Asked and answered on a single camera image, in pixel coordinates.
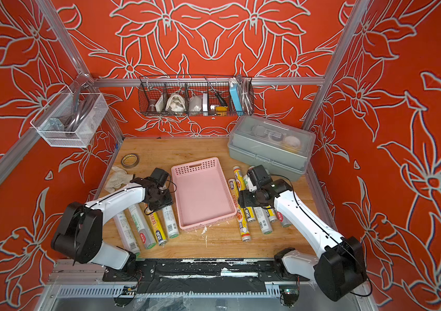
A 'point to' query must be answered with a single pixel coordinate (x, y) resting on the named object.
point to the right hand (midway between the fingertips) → (242, 200)
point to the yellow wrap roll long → (244, 234)
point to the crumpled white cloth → (118, 177)
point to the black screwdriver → (219, 98)
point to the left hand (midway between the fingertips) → (170, 202)
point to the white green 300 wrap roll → (126, 227)
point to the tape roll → (130, 160)
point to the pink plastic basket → (203, 197)
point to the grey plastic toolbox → (281, 151)
